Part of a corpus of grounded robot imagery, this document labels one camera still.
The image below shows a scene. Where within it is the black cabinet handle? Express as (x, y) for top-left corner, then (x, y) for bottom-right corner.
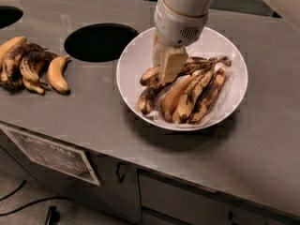
(115, 162), (127, 184)

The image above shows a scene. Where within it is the framed landfill sign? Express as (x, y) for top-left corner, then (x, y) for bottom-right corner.
(1, 126), (100, 186)

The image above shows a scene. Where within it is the black object on floor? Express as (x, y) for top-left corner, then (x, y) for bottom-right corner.
(44, 206), (60, 225)

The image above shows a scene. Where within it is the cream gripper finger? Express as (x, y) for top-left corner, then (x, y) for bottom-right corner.
(152, 33), (167, 66)
(159, 46), (188, 83)

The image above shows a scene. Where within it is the yellow hidden bowl banana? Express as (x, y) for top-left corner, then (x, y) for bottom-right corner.
(160, 74), (198, 123)

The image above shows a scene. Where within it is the spotted banana with long stem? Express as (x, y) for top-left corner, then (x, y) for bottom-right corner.
(140, 56), (232, 86)

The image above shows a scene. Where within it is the yellow banana on counter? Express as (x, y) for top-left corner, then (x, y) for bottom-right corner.
(47, 54), (70, 95)

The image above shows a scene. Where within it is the dark curved banana on counter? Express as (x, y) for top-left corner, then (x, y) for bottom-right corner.
(20, 51), (57, 95)

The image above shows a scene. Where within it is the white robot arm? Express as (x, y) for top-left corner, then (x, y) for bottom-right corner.
(153, 0), (300, 83)

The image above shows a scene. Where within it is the white round bowl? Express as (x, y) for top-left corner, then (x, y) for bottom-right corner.
(116, 27), (248, 131)

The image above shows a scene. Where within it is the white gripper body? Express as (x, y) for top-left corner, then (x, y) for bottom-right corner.
(154, 0), (208, 47)

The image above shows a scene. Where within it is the blackened banana on counter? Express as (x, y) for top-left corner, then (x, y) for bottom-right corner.
(0, 42), (45, 91)

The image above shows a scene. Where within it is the dark bowl banana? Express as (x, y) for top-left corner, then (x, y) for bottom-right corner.
(138, 82), (167, 115)
(187, 67), (227, 125)

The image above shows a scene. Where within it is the dark leftmost bowl banana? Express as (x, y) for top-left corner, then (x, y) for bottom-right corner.
(138, 82), (167, 115)

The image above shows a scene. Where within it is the yellow banana far left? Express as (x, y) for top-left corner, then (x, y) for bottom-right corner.
(0, 36), (27, 70)

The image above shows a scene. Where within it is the black floor cable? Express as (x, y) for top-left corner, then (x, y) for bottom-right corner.
(0, 179), (74, 218)

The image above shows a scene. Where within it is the dark rightmost bowl banana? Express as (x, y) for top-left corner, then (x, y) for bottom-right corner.
(187, 67), (227, 125)

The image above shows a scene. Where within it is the grey cabinet drawer front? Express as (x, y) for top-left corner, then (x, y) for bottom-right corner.
(139, 173), (231, 225)

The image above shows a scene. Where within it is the spotted middle bowl banana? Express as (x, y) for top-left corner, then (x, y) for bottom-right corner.
(172, 67), (215, 124)

